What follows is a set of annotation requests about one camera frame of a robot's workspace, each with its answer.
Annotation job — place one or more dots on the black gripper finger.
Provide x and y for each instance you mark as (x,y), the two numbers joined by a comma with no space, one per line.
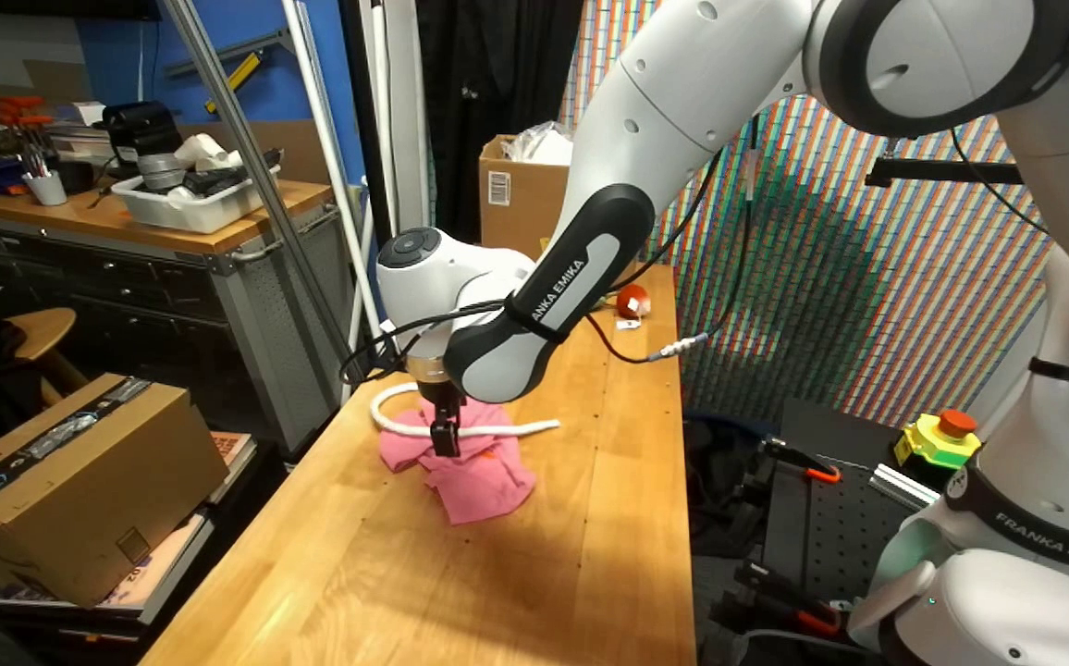
(439,434)
(451,439)

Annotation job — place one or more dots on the round wooden stool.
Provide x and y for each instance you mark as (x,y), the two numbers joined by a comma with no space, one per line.
(40,336)

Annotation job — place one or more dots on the grey metal workbench cabinet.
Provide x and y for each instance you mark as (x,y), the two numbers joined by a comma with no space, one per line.
(238,319)

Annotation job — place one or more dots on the cardboard box on floor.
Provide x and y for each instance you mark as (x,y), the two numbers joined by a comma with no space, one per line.
(97,483)

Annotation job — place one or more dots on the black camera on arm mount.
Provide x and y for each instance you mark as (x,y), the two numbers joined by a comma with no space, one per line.
(887,173)

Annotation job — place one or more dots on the black robot control box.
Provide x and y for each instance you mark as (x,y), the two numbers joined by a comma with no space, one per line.
(825,537)

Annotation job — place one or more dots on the emergency stop button box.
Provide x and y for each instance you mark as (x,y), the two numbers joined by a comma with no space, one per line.
(940,439)

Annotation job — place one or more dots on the red plush radish toy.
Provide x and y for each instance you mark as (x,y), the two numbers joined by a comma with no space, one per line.
(632,303)

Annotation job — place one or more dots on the white plastic bin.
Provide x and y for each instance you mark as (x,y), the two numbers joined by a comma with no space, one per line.
(183,210)

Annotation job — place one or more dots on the pink cloth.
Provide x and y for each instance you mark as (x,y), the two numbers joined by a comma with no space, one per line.
(483,483)

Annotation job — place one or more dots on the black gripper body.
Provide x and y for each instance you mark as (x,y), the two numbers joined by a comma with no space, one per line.
(440,399)

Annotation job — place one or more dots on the cardboard box on table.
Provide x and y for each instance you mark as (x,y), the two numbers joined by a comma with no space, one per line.
(518,188)

